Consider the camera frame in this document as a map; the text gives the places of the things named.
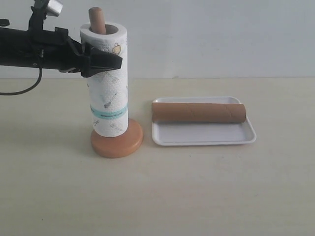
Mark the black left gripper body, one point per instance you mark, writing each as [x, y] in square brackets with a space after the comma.
[56, 50]

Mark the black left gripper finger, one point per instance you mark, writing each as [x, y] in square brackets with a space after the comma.
[97, 61]

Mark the printed white paper towel roll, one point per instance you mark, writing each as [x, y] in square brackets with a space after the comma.
[109, 90]

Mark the brown cardboard tube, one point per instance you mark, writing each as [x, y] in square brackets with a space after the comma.
[198, 112]

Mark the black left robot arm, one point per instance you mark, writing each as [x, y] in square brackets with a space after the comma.
[16, 49]

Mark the wooden paper towel holder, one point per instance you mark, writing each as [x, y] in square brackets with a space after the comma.
[131, 140]

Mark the white rectangular tray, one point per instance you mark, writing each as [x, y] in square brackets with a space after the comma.
[202, 134]

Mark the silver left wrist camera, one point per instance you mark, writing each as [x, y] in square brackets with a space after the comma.
[49, 7]

